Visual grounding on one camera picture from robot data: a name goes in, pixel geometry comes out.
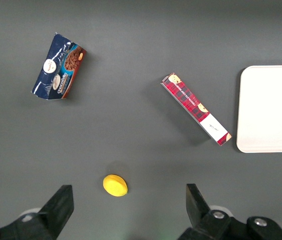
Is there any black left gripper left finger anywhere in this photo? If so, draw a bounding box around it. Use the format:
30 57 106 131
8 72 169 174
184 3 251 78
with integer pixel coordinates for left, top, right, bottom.
0 184 75 240

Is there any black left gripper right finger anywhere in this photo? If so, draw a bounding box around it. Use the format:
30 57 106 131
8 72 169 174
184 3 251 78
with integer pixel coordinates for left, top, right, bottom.
177 183 282 240

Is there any red tartan cookie box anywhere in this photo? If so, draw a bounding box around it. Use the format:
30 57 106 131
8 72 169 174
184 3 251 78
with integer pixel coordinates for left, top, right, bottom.
160 72 232 147

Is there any beige plastic tray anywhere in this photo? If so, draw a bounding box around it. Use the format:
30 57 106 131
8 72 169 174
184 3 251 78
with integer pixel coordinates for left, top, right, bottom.
236 65 282 154

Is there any blue chocolate cookie package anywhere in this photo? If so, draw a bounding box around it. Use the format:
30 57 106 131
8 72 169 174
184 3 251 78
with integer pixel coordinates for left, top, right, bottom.
31 31 87 100

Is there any yellow lemon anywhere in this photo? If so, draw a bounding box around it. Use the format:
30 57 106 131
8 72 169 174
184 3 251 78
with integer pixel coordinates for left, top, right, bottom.
102 174 129 197

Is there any dark grey table mat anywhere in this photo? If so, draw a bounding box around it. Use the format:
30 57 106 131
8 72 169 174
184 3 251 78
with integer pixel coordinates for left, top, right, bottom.
0 0 282 240

